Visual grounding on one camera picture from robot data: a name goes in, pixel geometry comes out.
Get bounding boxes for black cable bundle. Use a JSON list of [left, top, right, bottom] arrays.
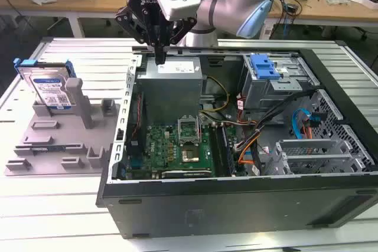
[[233, 89, 315, 154]]

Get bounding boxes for hard disk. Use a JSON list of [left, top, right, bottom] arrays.
[[13, 59, 76, 110]]

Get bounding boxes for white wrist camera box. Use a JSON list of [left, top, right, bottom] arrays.
[[155, 0, 201, 22]]

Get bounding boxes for black graphics card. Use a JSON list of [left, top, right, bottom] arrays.
[[161, 169, 214, 179]]

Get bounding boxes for green motherboard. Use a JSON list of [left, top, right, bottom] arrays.
[[125, 122, 246, 181]]

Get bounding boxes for orange power wire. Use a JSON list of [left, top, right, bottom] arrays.
[[236, 112, 328, 166]]

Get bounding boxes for blue data wire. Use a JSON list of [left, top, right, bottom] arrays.
[[291, 109, 313, 140]]

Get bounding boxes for RAM stick with blue label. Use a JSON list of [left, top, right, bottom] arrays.
[[29, 145, 65, 152]]

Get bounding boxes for silver disk bay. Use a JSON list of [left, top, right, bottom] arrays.
[[274, 138, 372, 176]]

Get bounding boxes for grey parts rack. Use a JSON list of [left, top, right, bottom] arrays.
[[4, 77, 122, 178]]

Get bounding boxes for yellow and black wires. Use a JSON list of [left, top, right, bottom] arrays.
[[200, 75, 232, 114]]

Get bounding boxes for dark RAM stick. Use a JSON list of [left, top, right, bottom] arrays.
[[220, 123, 239, 176], [208, 123, 230, 177]]

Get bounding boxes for wooden desk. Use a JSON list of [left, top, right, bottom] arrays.
[[0, 0, 378, 24]]

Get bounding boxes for silver optical drive cage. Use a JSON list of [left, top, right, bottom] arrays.
[[239, 54, 321, 111]]

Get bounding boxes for blue plastic cage latch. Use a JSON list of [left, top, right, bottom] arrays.
[[249, 53, 281, 81]]

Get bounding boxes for CPU socket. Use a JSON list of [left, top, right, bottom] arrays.
[[180, 145, 203, 164]]

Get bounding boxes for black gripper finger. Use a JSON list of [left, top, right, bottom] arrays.
[[114, 6, 162, 66], [160, 17, 198, 66]]

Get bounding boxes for black open PC case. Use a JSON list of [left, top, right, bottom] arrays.
[[96, 39, 378, 240]]

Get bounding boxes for metal socket cover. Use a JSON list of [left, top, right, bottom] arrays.
[[176, 115, 204, 146]]

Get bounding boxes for grey power supply unit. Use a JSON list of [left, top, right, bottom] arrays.
[[136, 56, 205, 126]]

